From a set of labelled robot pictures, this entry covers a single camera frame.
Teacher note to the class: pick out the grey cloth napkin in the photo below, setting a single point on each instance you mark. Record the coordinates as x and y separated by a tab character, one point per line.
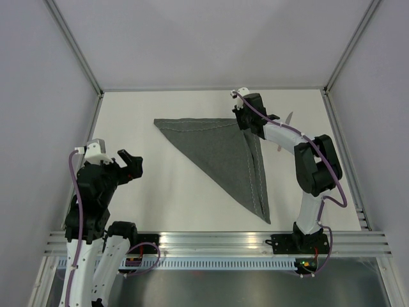
231	157

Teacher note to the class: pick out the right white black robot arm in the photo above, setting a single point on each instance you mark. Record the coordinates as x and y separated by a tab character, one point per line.
317	168

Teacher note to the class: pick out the aluminium front rail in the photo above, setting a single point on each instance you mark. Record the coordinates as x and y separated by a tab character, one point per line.
246	244

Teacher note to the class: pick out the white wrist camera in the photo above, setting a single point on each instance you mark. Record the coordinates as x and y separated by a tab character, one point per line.
94	152
238	95

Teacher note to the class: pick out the white slotted cable duct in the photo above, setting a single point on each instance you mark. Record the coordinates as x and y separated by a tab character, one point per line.
204	264

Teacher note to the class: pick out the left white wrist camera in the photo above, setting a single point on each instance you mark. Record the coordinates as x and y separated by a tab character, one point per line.
94	152

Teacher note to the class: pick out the right aluminium frame post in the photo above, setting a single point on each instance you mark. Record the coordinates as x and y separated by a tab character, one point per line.
352	44

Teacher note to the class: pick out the pink handled knife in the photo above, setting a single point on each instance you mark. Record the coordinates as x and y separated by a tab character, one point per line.
287	121

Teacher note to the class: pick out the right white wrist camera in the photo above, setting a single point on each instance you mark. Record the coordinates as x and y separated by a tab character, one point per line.
238	95

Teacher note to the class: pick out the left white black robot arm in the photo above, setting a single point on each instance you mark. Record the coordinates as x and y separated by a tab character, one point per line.
94	249

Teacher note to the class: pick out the left aluminium frame post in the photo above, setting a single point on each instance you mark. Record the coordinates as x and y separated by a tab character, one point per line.
65	30

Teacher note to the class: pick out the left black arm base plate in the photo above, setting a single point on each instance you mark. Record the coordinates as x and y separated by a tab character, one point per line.
145	244

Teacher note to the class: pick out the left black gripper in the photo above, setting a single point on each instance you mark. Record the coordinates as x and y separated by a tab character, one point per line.
133	163

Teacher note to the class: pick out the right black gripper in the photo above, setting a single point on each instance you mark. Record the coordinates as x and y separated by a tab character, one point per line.
242	125

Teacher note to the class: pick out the aluminium frame post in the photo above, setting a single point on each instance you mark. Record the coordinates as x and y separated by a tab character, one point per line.
65	30
352	44

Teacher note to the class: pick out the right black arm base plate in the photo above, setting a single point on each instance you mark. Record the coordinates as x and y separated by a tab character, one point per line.
295	244

